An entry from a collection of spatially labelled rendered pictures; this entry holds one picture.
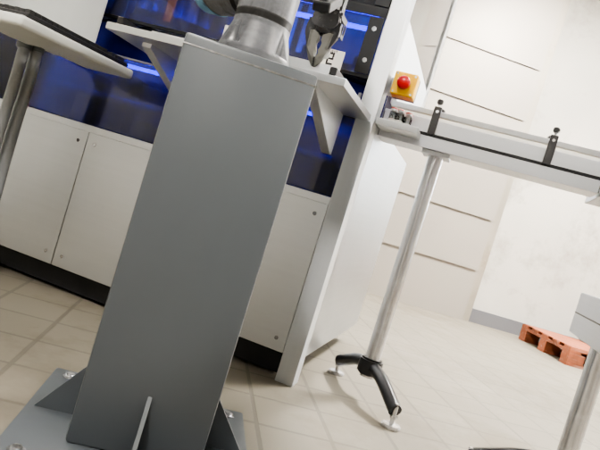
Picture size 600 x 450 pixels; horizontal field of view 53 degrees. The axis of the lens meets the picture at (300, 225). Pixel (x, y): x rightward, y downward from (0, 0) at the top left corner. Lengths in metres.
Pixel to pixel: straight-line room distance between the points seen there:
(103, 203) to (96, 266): 0.22
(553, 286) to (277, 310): 4.21
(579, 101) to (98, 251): 4.66
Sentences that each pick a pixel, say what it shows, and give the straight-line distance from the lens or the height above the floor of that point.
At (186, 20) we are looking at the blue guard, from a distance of 2.18.
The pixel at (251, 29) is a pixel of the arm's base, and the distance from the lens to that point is 1.20.
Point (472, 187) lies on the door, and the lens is 5.37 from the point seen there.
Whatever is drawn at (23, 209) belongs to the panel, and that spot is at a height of 0.24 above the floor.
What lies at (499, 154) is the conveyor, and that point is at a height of 0.88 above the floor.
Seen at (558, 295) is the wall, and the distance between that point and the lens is 5.91.
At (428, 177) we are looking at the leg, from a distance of 1.98.
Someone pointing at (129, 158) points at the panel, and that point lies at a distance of 2.15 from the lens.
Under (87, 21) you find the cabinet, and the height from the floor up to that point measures 0.92.
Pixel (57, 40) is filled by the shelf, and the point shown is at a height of 0.78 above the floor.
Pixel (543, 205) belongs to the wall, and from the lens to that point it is 5.73.
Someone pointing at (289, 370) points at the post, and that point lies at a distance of 1.93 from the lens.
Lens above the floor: 0.56
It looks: 2 degrees down
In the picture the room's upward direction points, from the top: 17 degrees clockwise
